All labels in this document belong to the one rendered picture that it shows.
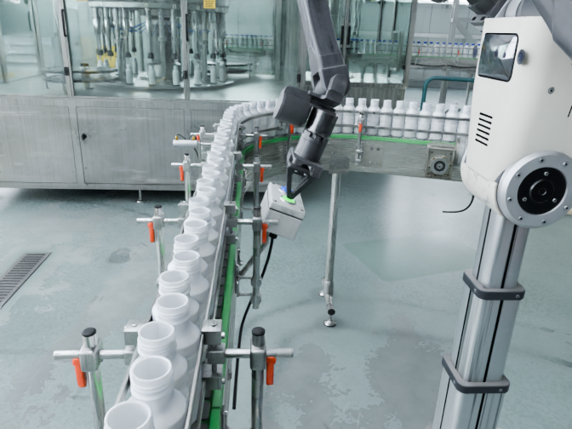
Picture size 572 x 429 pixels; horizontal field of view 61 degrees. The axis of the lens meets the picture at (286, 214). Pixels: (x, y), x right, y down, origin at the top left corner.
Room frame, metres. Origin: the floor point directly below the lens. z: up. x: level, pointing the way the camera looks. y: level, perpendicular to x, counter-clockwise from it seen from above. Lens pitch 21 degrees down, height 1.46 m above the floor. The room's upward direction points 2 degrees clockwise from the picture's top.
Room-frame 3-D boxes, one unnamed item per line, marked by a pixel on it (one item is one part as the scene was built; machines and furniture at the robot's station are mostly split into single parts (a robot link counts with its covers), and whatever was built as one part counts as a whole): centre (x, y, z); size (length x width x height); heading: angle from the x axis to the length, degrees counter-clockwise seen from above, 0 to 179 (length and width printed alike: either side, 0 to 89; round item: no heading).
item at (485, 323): (1.00, -0.48, 0.74); 0.11 x 0.11 x 0.40; 4
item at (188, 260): (0.60, 0.13, 1.08); 0.06 x 0.06 x 0.17
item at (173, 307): (0.49, 0.13, 1.08); 0.06 x 0.06 x 0.17
